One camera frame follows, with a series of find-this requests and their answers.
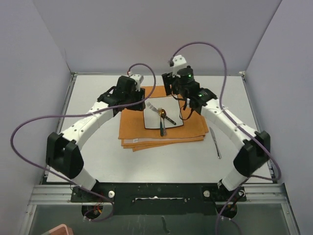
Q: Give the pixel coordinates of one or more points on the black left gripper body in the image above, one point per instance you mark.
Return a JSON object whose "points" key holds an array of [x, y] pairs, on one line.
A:
{"points": [[134, 96]]}

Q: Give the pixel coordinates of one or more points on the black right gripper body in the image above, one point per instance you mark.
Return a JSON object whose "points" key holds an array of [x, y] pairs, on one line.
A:
{"points": [[169, 80]]}

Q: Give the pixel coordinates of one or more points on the white square plate black rim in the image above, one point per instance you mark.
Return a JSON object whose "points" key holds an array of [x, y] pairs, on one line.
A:
{"points": [[171, 107]]}

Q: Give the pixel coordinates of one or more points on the silver metal fork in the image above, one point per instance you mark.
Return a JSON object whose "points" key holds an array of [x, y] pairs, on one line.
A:
{"points": [[153, 108]]}

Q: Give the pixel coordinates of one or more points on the copper spoon ornate handle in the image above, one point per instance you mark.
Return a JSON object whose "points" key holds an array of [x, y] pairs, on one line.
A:
{"points": [[163, 122]]}

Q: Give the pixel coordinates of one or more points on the silver table knife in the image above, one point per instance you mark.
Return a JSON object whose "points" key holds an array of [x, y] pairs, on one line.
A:
{"points": [[215, 142]]}

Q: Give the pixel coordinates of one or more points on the gold fork black handle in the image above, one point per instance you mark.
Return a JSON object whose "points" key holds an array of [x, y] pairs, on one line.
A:
{"points": [[160, 122]]}

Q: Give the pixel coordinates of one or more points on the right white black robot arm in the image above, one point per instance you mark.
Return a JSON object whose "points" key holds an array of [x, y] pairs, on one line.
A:
{"points": [[253, 146]]}

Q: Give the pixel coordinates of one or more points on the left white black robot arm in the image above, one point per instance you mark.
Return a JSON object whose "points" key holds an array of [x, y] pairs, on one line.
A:
{"points": [[63, 149]]}

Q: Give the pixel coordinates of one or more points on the pink box corner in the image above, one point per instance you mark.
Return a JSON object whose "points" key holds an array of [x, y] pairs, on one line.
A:
{"points": [[61, 229]]}

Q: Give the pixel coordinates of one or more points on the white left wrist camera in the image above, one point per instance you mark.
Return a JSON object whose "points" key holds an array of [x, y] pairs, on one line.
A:
{"points": [[138, 79]]}

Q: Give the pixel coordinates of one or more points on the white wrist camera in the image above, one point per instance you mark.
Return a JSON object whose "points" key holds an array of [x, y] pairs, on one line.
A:
{"points": [[176, 63], [138, 79]]}

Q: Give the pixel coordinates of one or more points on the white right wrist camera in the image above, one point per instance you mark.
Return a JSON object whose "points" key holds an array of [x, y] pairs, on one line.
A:
{"points": [[176, 63]]}

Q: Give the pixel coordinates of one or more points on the aluminium left side rail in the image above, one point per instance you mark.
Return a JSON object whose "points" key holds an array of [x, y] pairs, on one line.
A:
{"points": [[66, 102]]}

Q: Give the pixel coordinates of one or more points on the aluminium right side rail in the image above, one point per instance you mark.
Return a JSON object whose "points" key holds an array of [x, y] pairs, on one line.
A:
{"points": [[254, 101]]}

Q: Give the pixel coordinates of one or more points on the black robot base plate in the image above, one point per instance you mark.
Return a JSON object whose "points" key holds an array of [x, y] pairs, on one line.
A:
{"points": [[174, 207]]}

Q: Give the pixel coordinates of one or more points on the aluminium front frame rail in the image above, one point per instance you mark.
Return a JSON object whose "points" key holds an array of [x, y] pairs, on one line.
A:
{"points": [[130, 192]]}

